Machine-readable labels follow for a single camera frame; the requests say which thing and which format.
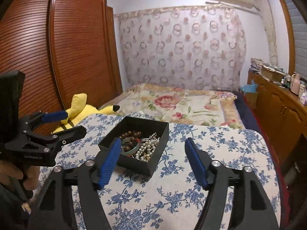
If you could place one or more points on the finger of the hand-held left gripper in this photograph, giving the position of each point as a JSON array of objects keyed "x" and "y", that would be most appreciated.
[
  {"x": 69, "y": 134},
  {"x": 54, "y": 117}
]

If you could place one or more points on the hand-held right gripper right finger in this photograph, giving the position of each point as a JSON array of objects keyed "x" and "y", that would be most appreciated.
[{"x": 196, "y": 165}]

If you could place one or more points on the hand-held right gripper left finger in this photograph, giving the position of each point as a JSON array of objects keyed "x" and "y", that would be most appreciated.
[{"x": 108, "y": 164}]

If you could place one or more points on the pale green jade bangle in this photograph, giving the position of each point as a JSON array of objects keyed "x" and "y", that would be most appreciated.
[{"x": 130, "y": 150}]

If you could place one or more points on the black cardboard box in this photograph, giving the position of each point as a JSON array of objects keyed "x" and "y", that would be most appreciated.
[{"x": 156, "y": 158}]

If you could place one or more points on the person's left hand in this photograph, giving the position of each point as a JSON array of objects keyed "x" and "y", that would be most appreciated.
[{"x": 30, "y": 182}]

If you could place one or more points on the yellow plush toy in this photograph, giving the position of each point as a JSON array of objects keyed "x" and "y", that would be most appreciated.
[{"x": 81, "y": 110}]

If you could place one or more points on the blue floral white cloth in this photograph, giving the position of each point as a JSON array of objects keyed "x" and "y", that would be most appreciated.
[{"x": 227, "y": 153}]

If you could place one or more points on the pink floral bed quilt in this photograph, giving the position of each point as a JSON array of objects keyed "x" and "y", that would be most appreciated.
[{"x": 179, "y": 105}]

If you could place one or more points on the brown wooden wardrobe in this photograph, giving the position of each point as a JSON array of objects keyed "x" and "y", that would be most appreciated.
[{"x": 60, "y": 52}]

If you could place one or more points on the dark blue blanket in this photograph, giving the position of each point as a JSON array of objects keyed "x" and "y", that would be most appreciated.
[{"x": 244, "y": 110}]

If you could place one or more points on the blue plastic bag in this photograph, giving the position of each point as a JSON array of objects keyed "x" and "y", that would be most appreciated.
[{"x": 249, "y": 86}]

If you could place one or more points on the wooden sideboard cabinet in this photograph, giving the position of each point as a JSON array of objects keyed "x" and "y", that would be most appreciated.
[{"x": 275, "y": 110}]

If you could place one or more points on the circle print headboard cloth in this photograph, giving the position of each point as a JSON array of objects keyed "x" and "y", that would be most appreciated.
[{"x": 182, "y": 50}]

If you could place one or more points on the stack of boxes and papers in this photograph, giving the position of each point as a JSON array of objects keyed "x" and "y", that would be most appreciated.
[{"x": 266, "y": 69}]

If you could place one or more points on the white tissue box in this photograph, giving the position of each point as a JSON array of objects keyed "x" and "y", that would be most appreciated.
[{"x": 304, "y": 98}]

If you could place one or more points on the pink thermos jug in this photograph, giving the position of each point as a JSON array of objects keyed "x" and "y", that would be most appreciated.
[{"x": 295, "y": 83}]

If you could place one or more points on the white lace curtain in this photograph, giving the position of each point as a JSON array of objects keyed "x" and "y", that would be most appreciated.
[{"x": 268, "y": 28}]

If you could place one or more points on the grey window blind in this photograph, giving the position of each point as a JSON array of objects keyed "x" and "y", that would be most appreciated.
[{"x": 299, "y": 40}]

